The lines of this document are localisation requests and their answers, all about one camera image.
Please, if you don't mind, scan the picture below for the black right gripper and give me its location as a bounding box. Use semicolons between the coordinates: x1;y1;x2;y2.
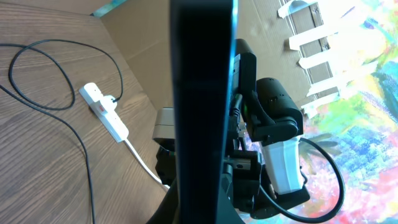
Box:
154;139;265;215

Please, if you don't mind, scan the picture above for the brown cardboard backdrop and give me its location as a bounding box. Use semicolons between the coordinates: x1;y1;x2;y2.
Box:
94;0;338;109

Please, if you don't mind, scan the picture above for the black USB charger cable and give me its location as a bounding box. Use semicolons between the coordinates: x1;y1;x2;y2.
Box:
0;39;124;224

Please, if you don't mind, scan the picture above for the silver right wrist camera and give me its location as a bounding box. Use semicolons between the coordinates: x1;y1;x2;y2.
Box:
152;107;175;144

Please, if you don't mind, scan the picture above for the white power strip cord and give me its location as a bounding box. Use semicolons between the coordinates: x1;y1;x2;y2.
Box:
124;139;170;190

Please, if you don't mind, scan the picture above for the colourful painted cloth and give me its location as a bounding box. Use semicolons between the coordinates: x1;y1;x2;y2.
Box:
238;0;397;223

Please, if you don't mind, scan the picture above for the white power strip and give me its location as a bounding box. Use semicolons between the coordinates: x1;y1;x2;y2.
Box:
79;83;129;142

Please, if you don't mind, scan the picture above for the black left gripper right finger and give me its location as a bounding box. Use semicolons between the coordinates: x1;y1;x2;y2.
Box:
217;188;244;224

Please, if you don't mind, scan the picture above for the blue Galaxy smartphone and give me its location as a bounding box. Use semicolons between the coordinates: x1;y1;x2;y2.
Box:
170;0;238;223

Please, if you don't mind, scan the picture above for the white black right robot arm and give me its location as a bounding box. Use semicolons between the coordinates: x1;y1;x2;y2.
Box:
218;39;345;223

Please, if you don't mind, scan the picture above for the white charger plug adapter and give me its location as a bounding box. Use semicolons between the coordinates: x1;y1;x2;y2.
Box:
98;95;117;113

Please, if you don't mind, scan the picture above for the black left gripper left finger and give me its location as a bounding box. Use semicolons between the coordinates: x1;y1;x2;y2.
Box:
147;180;179;224

